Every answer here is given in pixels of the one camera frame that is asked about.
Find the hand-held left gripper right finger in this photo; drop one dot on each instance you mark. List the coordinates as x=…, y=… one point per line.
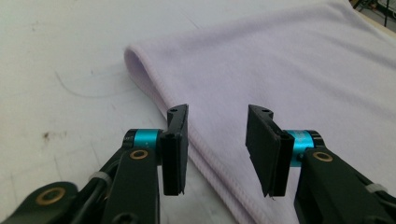
x=267, y=155

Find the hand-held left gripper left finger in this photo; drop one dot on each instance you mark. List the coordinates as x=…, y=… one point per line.
x=176, y=155

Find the lavender printed towel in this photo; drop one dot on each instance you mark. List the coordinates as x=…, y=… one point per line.
x=249, y=62

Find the white grid mat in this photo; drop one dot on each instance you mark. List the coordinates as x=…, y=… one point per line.
x=62, y=62

